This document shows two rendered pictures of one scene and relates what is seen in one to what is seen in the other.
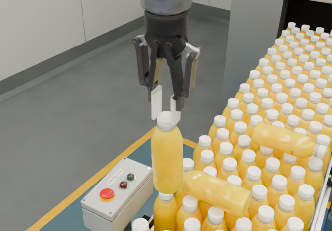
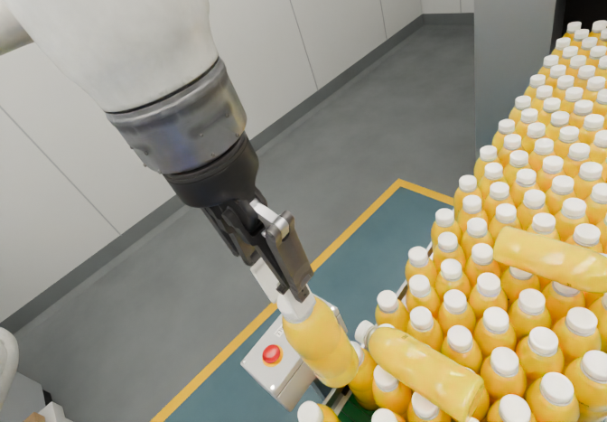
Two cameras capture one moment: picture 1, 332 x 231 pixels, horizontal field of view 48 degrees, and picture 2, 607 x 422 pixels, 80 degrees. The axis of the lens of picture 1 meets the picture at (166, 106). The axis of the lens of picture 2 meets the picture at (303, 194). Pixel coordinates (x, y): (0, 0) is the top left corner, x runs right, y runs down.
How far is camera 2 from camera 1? 45 cm
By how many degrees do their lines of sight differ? 22
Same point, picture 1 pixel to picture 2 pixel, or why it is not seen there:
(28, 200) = not seen: hidden behind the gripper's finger
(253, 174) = (494, 324)
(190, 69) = (280, 256)
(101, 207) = (262, 376)
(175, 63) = (256, 238)
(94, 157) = (331, 222)
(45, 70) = (280, 130)
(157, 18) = (171, 180)
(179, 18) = (213, 172)
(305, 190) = (595, 364)
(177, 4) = (184, 153)
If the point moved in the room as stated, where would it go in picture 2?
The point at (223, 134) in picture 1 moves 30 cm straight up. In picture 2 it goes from (446, 243) to (435, 124)
